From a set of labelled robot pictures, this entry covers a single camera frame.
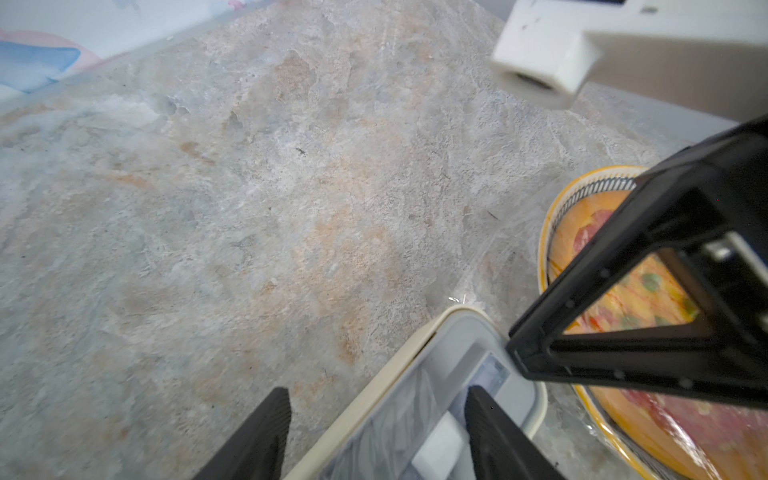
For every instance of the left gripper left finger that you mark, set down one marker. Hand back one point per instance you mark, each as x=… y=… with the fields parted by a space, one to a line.
x=256 y=449

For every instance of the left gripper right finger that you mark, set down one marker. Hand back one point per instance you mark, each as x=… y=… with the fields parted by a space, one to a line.
x=499 y=448

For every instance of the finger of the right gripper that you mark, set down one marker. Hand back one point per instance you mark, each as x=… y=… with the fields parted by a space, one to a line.
x=703 y=212

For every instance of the cream plastic wrap dispenser box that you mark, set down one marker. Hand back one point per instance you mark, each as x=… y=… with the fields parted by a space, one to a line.
x=409 y=422

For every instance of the yellow plate with food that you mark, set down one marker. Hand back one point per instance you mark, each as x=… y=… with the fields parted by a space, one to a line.
x=659 y=436

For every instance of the clear plastic wrap sheet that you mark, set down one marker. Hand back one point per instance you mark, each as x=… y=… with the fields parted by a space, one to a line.
x=653 y=308

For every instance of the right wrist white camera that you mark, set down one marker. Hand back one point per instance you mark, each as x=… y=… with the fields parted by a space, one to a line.
x=708 y=56

